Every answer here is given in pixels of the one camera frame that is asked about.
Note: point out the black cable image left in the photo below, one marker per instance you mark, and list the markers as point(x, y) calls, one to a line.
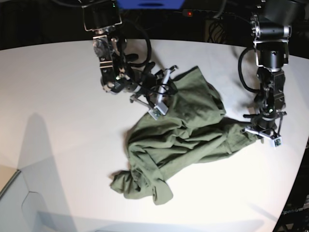
point(144, 49)

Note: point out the grey panel at corner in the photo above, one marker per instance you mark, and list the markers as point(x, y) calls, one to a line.
point(19, 207)

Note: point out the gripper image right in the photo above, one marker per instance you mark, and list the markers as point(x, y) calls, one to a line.
point(266, 126)

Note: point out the green t-shirt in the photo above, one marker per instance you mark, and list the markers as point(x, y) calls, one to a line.
point(194, 130)

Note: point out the blue box at top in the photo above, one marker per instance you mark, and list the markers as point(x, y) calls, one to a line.
point(150, 4)

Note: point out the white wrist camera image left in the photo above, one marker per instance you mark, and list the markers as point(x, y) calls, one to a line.
point(160, 109)

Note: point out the black power strip red light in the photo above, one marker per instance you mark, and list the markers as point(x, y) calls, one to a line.
point(203, 14)

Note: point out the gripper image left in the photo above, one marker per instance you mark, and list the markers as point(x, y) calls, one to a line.
point(147, 85)

